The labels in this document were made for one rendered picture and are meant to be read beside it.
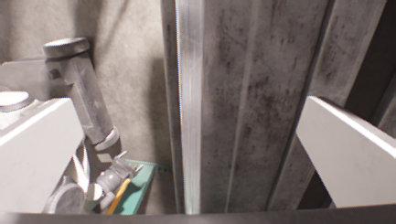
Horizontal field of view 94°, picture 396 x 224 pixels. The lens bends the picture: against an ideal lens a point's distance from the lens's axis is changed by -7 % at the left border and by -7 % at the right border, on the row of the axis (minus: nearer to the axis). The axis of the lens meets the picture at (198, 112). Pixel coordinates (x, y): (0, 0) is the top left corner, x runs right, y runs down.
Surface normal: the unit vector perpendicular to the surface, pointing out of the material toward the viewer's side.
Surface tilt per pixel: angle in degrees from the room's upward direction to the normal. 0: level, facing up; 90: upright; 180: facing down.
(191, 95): 11
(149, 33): 0
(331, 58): 0
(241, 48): 0
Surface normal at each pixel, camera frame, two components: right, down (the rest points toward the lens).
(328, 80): -0.16, 0.52
